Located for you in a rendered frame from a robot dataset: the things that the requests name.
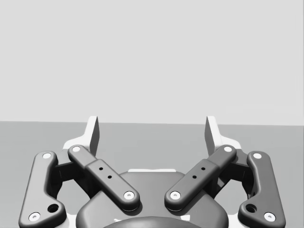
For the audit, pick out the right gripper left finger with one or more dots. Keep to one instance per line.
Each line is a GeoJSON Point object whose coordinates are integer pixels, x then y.
{"type": "Point", "coordinates": [104, 174]}

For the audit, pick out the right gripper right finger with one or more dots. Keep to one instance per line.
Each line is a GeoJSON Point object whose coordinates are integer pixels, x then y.
{"type": "Point", "coordinates": [202, 172]}

